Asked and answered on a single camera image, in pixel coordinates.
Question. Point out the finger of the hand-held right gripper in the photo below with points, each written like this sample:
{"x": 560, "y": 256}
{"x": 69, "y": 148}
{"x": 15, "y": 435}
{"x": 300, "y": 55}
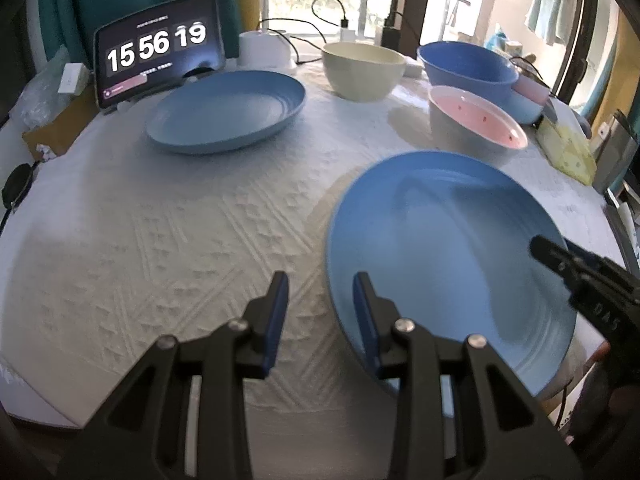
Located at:
{"x": 587, "y": 259}
{"x": 550, "y": 255}

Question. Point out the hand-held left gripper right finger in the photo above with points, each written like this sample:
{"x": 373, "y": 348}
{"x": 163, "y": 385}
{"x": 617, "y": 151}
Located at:
{"x": 362, "y": 310}

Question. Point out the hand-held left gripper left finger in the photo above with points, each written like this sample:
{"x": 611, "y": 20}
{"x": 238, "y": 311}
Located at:
{"x": 277, "y": 310}

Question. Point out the blue plate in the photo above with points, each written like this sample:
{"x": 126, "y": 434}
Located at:
{"x": 450, "y": 260}
{"x": 225, "y": 110}

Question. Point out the pink bowl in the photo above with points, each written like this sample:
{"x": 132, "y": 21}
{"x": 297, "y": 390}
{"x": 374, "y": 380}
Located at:
{"x": 475, "y": 120}

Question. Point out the blue bowl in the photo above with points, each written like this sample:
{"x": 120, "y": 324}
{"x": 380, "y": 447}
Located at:
{"x": 465, "y": 67}

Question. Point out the cream bowl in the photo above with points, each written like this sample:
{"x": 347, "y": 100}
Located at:
{"x": 360, "y": 75}

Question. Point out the yellow tissue packet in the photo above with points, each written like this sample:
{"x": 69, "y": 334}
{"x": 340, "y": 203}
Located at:
{"x": 570, "y": 155}

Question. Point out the silver metal flask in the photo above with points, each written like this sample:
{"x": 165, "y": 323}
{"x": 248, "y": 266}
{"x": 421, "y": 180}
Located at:
{"x": 617, "y": 155}

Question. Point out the pink and blue lunch container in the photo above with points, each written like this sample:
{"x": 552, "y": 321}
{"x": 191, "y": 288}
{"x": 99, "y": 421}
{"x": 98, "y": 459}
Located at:
{"x": 527, "y": 105}

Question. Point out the yellow curtain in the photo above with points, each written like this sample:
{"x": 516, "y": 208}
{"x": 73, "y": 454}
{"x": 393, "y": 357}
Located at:
{"x": 627, "y": 60}

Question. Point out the white patterned box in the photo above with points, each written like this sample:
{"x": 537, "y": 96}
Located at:
{"x": 513, "y": 48}

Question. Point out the blue plastic bag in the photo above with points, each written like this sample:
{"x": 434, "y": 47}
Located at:
{"x": 497, "y": 37}

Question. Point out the hanging light blue towel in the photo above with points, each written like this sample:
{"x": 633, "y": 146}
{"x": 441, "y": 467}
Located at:
{"x": 547, "y": 5}

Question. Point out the white tablet stand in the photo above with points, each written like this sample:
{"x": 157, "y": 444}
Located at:
{"x": 120, "y": 108}

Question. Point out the white lamp base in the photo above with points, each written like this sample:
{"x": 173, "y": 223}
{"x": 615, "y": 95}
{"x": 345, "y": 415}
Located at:
{"x": 262, "y": 50}

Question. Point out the black charger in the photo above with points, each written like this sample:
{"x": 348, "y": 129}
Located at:
{"x": 391, "y": 35}

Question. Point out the white charger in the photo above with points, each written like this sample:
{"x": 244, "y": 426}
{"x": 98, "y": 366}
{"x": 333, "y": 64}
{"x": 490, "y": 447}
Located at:
{"x": 346, "y": 32}

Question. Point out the open cardboard box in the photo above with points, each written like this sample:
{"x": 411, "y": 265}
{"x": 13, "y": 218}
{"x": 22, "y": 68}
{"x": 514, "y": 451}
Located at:
{"x": 60, "y": 125}

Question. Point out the black round disc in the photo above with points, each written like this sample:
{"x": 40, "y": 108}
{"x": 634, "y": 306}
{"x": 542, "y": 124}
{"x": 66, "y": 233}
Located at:
{"x": 17, "y": 185}

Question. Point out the tablet with clock display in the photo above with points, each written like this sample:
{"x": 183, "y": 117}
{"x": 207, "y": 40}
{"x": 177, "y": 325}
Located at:
{"x": 155, "y": 45}

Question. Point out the small white box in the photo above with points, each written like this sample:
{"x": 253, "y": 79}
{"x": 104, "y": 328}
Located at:
{"x": 71, "y": 79}

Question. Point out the clear plastic bag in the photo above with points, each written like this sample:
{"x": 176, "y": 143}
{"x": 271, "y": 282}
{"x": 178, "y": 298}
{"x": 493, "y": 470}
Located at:
{"x": 42, "y": 90}

